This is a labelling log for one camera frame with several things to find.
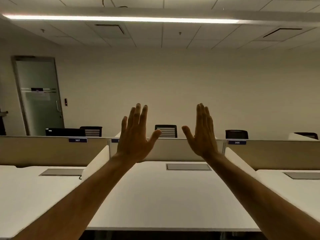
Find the frosted glass door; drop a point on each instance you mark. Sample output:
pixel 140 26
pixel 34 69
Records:
pixel 40 97

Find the blue desk number label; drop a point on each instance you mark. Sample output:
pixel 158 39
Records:
pixel 115 140
pixel 78 140
pixel 237 142

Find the ceiling air vent slot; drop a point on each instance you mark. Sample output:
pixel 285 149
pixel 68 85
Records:
pixel 282 32
pixel 110 28

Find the beige desk partition panel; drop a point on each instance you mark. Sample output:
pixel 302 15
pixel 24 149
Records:
pixel 50 152
pixel 275 154
pixel 172 149

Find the person's right thumb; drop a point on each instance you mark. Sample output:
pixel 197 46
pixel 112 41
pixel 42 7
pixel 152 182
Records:
pixel 188 134

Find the person's left thumb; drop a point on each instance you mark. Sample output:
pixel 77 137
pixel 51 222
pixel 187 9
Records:
pixel 155 137

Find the person's right little finger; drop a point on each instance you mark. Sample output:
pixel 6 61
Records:
pixel 211 126

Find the black computer monitor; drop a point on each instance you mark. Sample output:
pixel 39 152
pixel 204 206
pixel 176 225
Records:
pixel 65 132

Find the white side divider panel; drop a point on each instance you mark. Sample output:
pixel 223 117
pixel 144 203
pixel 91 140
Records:
pixel 237 159
pixel 297 136

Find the person's left little finger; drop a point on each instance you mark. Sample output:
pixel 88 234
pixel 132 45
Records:
pixel 124 126

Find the person's right middle finger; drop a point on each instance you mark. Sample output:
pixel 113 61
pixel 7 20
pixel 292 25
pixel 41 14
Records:
pixel 202 116

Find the person's left middle finger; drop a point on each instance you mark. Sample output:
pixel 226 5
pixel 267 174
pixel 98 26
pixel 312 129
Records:
pixel 136 114

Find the long ceiling light strip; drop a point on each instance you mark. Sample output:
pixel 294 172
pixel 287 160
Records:
pixel 120 18

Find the person's right forearm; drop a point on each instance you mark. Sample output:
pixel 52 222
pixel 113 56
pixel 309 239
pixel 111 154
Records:
pixel 260 197

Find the black mesh office chair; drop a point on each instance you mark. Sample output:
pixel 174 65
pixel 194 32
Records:
pixel 236 134
pixel 167 131
pixel 92 131
pixel 307 135

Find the person's left hand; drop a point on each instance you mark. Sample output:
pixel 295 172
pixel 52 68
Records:
pixel 133 144

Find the person's left forearm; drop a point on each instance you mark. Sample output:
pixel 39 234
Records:
pixel 80 199

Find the person's right hand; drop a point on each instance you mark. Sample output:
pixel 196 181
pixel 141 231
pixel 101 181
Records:
pixel 203 142

